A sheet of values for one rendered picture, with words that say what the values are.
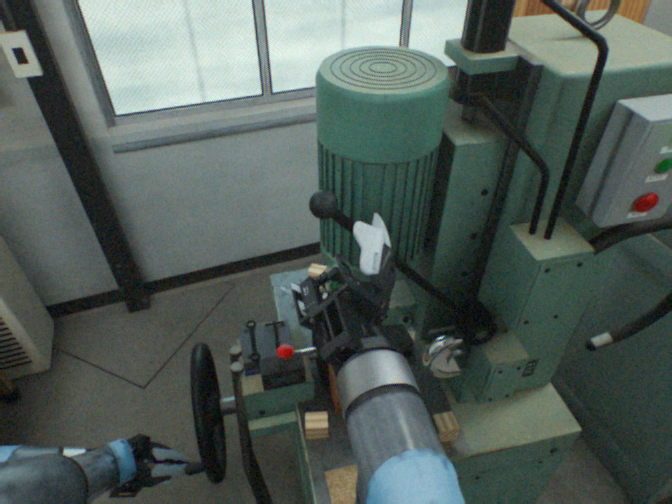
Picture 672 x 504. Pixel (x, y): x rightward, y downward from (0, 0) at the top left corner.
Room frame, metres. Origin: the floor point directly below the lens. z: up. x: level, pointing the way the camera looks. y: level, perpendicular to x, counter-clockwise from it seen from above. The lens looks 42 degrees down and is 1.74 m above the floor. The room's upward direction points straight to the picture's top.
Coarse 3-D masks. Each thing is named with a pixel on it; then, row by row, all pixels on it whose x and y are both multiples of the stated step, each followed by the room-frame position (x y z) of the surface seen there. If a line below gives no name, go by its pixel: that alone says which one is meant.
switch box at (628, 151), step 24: (648, 96) 0.59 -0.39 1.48; (624, 120) 0.56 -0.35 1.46; (648, 120) 0.53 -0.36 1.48; (600, 144) 0.58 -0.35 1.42; (624, 144) 0.54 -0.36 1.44; (648, 144) 0.53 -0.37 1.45; (600, 168) 0.56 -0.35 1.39; (624, 168) 0.53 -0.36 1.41; (648, 168) 0.53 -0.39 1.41; (600, 192) 0.55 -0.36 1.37; (624, 192) 0.53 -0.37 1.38; (648, 192) 0.53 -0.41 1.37; (600, 216) 0.53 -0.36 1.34; (624, 216) 0.53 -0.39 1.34; (648, 216) 0.54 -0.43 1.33
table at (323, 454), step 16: (288, 272) 0.87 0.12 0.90; (304, 272) 0.87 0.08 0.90; (272, 288) 0.84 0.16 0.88; (288, 288) 0.82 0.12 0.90; (288, 304) 0.76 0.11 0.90; (288, 320) 0.72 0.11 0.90; (304, 336) 0.67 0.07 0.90; (320, 384) 0.55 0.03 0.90; (320, 400) 0.51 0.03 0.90; (272, 416) 0.50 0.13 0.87; (288, 416) 0.50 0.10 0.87; (304, 416) 0.48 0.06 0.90; (336, 416) 0.48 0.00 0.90; (256, 432) 0.47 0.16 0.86; (272, 432) 0.48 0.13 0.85; (304, 432) 0.45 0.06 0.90; (336, 432) 0.45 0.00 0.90; (304, 448) 0.42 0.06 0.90; (320, 448) 0.42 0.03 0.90; (336, 448) 0.42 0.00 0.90; (320, 464) 0.39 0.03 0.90; (336, 464) 0.39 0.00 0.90; (352, 464) 0.39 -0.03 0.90; (320, 480) 0.36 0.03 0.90; (320, 496) 0.33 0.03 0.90
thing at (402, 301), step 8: (400, 280) 0.67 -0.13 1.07; (400, 288) 0.65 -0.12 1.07; (408, 288) 0.65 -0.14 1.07; (392, 296) 0.63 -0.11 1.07; (400, 296) 0.63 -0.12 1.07; (408, 296) 0.63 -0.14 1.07; (392, 304) 0.61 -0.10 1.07; (400, 304) 0.61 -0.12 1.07; (408, 304) 0.61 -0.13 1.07; (392, 312) 0.60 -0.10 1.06; (400, 312) 0.60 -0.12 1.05; (408, 312) 0.61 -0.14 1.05; (384, 320) 0.60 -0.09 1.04; (392, 320) 0.60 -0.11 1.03
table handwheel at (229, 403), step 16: (192, 352) 0.60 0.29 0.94; (208, 352) 0.66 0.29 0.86; (192, 368) 0.55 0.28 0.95; (208, 368) 0.66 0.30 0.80; (192, 384) 0.52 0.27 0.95; (208, 384) 0.58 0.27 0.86; (192, 400) 0.49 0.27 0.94; (208, 400) 0.55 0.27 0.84; (224, 400) 0.56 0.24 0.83; (208, 416) 0.47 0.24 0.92; (208, 432) 0.45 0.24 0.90; (224, 432) 0.56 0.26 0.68; (208, 448) 0.43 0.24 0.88; (224, 448) 0.52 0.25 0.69; (208, 464) 0.41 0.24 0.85; (224, 464) 0.47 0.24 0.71
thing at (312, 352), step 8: (312, 336) 0.62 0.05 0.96; (320, 336) 0.59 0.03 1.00; (312, 344) 0.63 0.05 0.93; (320, 344) 0.57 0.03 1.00; (304, 352) 0.58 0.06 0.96; (312, 352) 0.58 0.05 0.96; (312, 360) 0.58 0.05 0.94; (320, 360) 0.55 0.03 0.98; (320, 368) 0.55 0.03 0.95; (320, 376) 0.55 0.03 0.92; (328, 376) 0.55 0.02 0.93
